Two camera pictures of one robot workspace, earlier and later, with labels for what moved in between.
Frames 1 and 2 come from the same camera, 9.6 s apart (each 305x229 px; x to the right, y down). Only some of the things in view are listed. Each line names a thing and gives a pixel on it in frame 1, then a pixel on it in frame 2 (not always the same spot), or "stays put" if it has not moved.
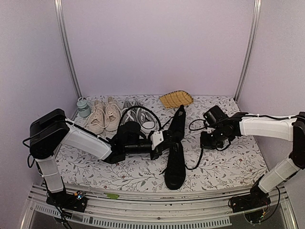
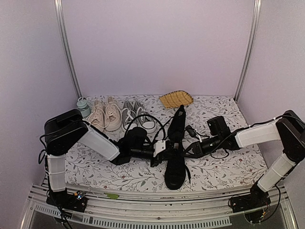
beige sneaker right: [113, 116] stays put
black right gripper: [205, 144] -> [198, 150]
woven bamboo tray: [176, 98] stays put
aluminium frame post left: [58, 9] stays put
